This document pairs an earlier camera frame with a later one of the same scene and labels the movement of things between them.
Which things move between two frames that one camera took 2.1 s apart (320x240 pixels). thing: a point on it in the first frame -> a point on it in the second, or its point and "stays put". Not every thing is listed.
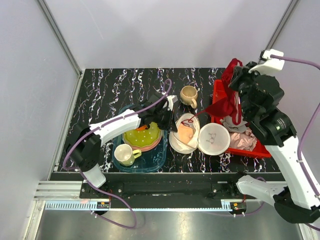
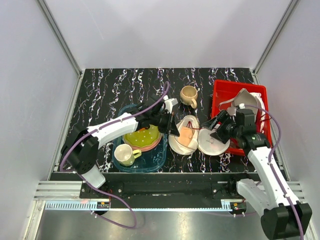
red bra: [231, 104] -> [191, 125]
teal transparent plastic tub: [150, 161] stays put
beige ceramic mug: [188, 95] stays put
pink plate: [147, 148] stays put
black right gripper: [240, 73] -> [210, 124]
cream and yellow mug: [123, 153] stays put
